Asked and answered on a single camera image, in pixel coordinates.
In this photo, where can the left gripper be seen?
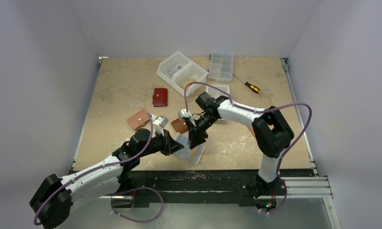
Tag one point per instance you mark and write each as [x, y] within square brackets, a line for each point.
[170, 145]

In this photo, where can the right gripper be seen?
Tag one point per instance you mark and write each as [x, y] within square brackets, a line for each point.
[194, 131]

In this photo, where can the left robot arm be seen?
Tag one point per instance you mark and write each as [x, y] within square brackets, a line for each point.
[57, 197]

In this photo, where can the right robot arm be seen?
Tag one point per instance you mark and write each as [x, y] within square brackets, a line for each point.
[272, 132]

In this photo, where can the brown card holder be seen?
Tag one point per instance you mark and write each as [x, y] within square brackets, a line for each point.
[179, 126]

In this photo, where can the pink card holder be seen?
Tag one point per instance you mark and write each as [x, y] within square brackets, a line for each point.
[139, 119]

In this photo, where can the red card holder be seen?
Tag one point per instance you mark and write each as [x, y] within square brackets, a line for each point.
[160, 97]

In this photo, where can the card in bin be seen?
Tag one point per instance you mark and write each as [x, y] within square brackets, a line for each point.
[173, 70]

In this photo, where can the white small bin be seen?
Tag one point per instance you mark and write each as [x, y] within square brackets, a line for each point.
[216, 90]

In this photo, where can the white divided bin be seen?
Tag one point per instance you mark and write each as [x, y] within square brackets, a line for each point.
[190, 72]

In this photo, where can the yellow black screwdriver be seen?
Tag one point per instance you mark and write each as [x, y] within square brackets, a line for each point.
[252, 87]

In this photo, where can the clear compartment organizer box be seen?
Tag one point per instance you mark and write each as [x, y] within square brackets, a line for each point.
[221, 67]

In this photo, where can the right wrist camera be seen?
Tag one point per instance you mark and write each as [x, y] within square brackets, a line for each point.
[185, 116]

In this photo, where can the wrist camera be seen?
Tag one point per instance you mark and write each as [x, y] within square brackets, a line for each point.
[159, 122]
[185, 116]

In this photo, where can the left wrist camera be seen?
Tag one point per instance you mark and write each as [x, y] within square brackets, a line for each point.
[159, 122]

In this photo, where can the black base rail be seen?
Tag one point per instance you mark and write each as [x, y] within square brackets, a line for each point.
[193, 187]

